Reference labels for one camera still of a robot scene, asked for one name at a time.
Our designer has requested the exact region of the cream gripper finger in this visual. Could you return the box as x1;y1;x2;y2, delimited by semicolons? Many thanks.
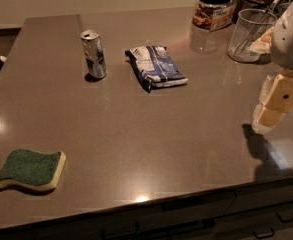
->
249;28;273;54
252;71;293;135

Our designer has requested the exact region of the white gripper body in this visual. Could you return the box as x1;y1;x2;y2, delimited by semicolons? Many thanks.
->
270;2;293;69

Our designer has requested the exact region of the green and yellow sponge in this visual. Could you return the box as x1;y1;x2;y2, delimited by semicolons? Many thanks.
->
0;149;66;192

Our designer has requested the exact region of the silver redbull can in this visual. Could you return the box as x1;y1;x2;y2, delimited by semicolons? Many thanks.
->
81;30;107;79

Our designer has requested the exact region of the metal whisk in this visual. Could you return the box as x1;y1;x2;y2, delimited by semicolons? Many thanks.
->
234;0;281;54

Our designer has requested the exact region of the clear plastic cup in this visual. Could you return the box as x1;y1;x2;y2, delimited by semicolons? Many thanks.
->
227;9;277;63

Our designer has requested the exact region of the glass jar black lid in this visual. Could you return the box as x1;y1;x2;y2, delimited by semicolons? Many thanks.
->
192;0;235;32

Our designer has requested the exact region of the blue white snack bag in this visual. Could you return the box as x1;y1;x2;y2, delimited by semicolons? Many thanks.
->
125;46;188;93

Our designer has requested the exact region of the black drawer handle lower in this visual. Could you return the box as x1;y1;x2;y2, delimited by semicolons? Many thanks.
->
252;227;275;240

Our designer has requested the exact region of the black drawer handle left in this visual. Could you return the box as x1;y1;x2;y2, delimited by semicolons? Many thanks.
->
101;222;140;240

